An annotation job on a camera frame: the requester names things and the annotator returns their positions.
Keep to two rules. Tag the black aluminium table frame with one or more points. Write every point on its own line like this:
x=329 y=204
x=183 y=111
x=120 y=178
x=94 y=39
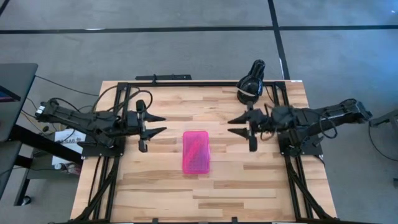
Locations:
x=202 y=84

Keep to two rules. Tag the grey stand base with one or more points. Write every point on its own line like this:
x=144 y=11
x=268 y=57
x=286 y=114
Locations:
x=385 y=119

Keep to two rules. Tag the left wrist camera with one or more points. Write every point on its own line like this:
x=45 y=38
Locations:
x=132 y=119

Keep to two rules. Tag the black power strip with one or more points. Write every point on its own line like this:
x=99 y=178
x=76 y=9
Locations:
x=174 y=76

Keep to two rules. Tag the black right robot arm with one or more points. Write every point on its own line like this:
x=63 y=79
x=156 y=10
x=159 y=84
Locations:
x=323 y=116

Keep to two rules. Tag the dark laptop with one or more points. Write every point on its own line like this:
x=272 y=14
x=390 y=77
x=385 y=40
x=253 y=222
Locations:
x=7 y=95

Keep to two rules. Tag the black desk leg frame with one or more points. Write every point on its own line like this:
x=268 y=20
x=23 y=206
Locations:
x=40 y=143

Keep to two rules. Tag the white sticker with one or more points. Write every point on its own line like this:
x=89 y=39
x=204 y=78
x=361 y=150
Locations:
x=297 y=81

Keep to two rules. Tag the white paper sheet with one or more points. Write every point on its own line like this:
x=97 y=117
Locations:
x=65 y=138

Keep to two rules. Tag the black table clamp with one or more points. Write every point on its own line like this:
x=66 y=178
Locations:
x=154 y=221
x=234 y=220

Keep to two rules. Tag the grey desk top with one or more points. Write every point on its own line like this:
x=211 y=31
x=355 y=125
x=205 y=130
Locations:
x=6 y=168
x=15 y=93

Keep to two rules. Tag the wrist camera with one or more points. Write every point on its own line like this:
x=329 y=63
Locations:
x=132 y=119
x=264 y=119

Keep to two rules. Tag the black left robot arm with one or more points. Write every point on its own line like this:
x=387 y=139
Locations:
x=84 y=119

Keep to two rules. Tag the black caster wheel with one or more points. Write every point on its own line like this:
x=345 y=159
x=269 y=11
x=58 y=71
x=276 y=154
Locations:
x=26 y=200

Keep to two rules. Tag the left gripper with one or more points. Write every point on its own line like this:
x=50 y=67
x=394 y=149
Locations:
x=142 y=124

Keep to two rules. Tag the black desk lamp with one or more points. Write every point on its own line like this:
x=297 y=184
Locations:
x=248 y=88

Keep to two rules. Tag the clear pencil box pink lid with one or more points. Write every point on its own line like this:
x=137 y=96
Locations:
x=196 y=152

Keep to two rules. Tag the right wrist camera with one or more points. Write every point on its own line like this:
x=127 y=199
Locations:
x=264 y=119

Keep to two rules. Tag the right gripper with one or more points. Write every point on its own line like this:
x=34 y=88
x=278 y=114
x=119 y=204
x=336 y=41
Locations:
x=253 y=124

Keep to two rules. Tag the red and white packet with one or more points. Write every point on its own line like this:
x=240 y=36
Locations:
x=70 y=169

